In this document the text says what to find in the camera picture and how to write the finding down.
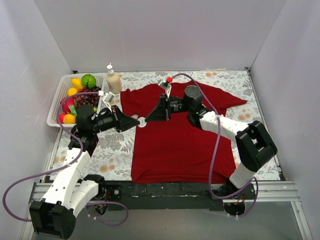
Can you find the red t-shirt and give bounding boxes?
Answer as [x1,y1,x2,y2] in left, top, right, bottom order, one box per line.
[120,83,247,184]

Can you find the pink toy dragon fruit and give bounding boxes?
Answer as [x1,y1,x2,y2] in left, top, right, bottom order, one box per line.
[60,97,76,114]

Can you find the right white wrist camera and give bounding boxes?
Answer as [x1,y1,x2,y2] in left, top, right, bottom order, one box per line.
[158,77,173,98]

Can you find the purple toy grapes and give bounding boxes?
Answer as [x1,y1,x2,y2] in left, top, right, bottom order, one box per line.
[75,86,101,108]

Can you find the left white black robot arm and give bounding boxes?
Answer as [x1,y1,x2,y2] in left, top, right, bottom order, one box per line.
[29,104,140,240]

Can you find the cream lotion pump bottle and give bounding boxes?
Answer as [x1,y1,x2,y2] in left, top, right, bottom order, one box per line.
[106,62,122,95]

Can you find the green toy apple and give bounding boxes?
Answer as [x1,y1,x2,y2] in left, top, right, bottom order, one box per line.
[81,74,97,89]

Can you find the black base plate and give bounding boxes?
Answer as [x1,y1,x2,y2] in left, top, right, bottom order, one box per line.
[77,179,257,212]

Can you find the round patterned brooch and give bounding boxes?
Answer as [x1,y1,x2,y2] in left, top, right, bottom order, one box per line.
[137,117,147,128]

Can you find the red yellow toy peach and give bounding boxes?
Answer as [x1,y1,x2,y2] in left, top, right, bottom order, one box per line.
[57,112,76,125]

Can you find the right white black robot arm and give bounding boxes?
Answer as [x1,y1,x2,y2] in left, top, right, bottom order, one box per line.
[140,85,278,200]

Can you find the floral tablecloth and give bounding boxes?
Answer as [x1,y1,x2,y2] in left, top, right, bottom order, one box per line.
[50,69,281,181]

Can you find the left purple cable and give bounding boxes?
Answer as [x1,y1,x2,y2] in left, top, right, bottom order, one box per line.
[2,91,129,227]

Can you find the white plastic fruit basket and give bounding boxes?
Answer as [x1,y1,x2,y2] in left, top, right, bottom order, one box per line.
[46,73,106,128]

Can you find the yellow toy mango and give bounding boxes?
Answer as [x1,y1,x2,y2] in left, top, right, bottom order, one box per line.
[70,77,84,90]

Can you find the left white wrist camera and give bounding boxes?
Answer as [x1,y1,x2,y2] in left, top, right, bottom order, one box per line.
[99,90,116,112]

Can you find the aluminium frame rail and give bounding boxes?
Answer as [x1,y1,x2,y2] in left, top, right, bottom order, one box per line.
[19,181,313,240]

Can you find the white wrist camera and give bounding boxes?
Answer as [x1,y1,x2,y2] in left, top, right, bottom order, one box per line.
[99,90,116,112]
[158,77,173,98]

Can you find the orange toy fruit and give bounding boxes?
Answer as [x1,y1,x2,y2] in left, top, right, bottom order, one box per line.
[67,87,78,97]

